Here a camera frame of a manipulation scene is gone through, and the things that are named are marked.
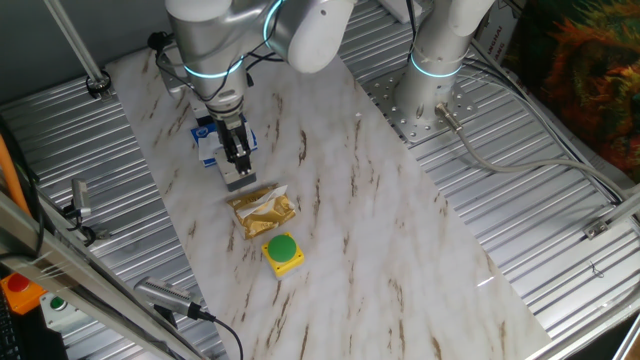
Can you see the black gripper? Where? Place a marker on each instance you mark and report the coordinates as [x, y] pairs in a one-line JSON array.
[[231, 126]]

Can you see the grey box small red button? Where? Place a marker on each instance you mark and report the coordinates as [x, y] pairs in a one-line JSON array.
[[237, 182]]

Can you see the yellow box green button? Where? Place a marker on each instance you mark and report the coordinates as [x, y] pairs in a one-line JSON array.
[[282, 250]]

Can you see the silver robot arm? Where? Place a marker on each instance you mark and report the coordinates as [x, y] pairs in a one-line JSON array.
[[215, 40]]

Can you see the blue tissue pack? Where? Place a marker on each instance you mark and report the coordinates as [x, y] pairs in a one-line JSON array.
[[207, 145]]

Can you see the gold tissue pack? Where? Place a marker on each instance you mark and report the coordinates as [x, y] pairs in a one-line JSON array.
[[262, 215]]

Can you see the white marble pattern mat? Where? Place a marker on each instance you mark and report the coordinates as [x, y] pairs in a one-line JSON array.
[[375, 225]]

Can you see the black metal clamp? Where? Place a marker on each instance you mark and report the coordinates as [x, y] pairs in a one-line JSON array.
[[80, 197]]

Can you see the metal pole with base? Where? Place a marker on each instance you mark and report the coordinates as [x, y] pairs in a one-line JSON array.
[[75, 45]]

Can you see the grey box green button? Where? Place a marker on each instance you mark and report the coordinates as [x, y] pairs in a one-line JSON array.
[[60, 310]]

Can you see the orange box red button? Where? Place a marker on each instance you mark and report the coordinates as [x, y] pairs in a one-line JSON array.
[[17, 292]]

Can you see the cardboard box red print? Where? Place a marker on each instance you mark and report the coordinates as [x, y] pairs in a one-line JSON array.
[[495, 35]]

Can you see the black keyboard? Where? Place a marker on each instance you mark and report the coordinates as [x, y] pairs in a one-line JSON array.
[[7, 335]]

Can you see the colourful patterned cloth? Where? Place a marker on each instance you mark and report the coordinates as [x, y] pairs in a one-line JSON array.
[[585, 75]]

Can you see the silver ribbed camera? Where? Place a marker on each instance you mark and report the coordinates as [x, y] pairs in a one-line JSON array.
[[165, 297]]

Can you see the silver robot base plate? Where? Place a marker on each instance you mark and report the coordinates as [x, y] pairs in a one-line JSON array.
[[400, 125]]

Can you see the aluminium frame beam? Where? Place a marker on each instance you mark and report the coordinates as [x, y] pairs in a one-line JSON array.
[[75, 270]]

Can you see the small metal corner bracket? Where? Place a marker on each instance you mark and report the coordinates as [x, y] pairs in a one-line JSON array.
[[596, 229]]

